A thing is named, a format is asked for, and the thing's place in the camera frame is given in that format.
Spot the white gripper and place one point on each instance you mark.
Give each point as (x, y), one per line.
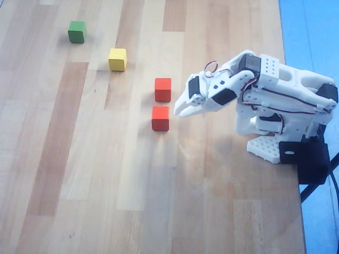
(191, 103)

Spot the red wooden cube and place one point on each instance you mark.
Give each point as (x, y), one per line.
(160, 119)
(162, 90)

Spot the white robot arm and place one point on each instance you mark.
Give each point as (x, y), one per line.
(291, 105)

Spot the yellow wooden cube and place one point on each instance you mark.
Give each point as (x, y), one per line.
(117, 59)

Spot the green wooden cube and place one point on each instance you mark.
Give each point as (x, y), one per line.
(76, 33)

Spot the black table clamp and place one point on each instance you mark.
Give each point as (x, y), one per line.
(310, 164)

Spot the black table strut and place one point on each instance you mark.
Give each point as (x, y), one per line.
(308, 191)

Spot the white perforated base plate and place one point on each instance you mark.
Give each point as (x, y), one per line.
(265, 149)

